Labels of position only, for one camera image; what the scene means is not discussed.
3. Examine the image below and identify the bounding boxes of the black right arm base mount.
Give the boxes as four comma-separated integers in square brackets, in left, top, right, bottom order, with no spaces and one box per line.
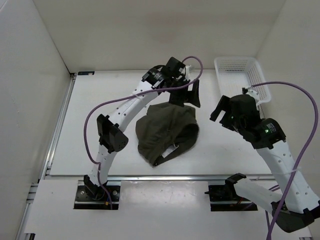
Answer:
[204,173,258,212]

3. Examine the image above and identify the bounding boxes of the olive green shorts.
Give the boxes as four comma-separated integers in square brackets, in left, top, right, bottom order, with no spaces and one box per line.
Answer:
[135,102,200,167]

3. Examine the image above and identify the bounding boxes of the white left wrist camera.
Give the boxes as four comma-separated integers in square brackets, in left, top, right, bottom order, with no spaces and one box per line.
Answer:
[184,64,195,76]

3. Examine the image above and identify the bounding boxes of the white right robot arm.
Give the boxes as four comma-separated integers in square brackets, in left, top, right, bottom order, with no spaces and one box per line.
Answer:
[210,94,320,233]

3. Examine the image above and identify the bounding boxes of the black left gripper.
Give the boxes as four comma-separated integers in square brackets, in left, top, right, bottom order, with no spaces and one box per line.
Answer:
[166,77,200,107]

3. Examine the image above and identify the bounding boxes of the aluminium front rail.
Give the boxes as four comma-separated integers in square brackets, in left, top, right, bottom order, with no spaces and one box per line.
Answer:
[44,174,283,183]

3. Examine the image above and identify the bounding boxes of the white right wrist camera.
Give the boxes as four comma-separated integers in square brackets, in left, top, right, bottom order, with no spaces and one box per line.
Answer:
[242,87,260,102]

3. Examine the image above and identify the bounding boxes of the blue label sticker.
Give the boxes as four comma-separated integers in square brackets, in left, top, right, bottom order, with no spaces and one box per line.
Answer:
[77,71,95,76]

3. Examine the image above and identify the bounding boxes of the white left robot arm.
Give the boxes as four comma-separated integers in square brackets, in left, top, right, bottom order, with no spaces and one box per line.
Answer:
[83,57,200,203]

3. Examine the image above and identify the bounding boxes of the aluminium left side rail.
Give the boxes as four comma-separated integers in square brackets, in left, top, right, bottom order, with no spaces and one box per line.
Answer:
[15,73,78,240]

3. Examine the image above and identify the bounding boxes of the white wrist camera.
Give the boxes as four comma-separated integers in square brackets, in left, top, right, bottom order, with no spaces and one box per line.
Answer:
[242,87,260,102]
[184,64,195,76]

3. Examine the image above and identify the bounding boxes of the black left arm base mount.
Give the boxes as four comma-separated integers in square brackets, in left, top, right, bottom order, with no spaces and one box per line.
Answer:
[73,181,121,211]

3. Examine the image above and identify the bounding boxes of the white plastic mesh basket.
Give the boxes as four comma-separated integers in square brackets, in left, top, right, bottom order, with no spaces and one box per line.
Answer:
[214,56,266,98]

